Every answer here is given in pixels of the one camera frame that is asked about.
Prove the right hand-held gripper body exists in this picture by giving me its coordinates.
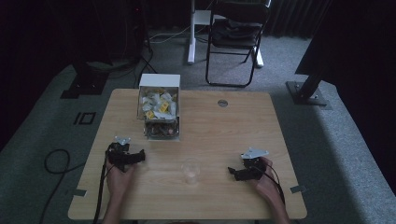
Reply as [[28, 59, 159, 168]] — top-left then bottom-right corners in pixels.
[[239, 147, 270, 182]]

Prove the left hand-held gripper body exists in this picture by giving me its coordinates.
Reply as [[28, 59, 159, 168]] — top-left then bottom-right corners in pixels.
[[106, 135, 139, 173]]

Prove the person's right hand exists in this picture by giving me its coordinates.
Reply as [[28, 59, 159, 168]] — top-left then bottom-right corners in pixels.
[[251, 156, 282, 202]]

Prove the person's left hand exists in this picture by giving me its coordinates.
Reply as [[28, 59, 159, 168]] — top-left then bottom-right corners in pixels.
[[106, 161, 136, 201]]

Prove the pile of dark packets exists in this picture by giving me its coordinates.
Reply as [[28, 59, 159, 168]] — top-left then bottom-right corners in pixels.
[[144, 118, 180, 139]]

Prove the clear glass cup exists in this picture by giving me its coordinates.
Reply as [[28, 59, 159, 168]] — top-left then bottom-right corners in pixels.
[[180, 157, 202, 186]]

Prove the pile of white yellow sachets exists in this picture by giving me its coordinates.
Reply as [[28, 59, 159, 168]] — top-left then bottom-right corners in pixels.
[[139, 88, 178, 121]]

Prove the white cardboard box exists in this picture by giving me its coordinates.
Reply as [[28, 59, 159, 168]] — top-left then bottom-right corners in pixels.
[[135, 73, 181, 143]]

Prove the white desk leg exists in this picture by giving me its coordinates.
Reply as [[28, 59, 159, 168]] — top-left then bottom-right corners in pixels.
[[187, 0, 213, 65], [252, 46, 265, 68]]

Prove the black folding chair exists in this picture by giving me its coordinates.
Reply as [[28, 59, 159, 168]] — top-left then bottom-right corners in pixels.
[[205, 0, 271, 89]]

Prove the dark cloth bag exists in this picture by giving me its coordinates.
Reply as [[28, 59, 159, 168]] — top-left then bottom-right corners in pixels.
[[212, 18, 263, 42]]

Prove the dark curtain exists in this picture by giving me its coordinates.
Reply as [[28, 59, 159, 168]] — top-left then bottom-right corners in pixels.
[[294, 0, 396, 194]]

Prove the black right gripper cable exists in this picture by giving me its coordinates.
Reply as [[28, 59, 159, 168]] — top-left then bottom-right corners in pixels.
[[260, 161, 286, 206]]

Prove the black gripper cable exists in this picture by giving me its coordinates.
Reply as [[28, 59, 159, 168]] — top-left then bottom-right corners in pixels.
[[260, 161, 286, 206], [92, 150, 110, 224]]

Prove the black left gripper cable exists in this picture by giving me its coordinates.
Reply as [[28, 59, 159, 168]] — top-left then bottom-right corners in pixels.
[[92, 150, 110, 224]]

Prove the black floor cable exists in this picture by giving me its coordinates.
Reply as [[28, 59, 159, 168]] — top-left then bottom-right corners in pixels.
[[37, 148, 86, 224]]

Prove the black stand with base plate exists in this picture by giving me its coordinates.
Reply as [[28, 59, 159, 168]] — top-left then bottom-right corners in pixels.
[[285, 69, 332, 111], [60, 60, 110, 100]]

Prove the black cable bundle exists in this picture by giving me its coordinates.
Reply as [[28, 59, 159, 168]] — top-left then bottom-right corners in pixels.
[[133, 36, 159, 90]]

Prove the white floor cable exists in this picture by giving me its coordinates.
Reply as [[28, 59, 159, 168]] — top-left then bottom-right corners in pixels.
[[148, 24, 191, 45]]

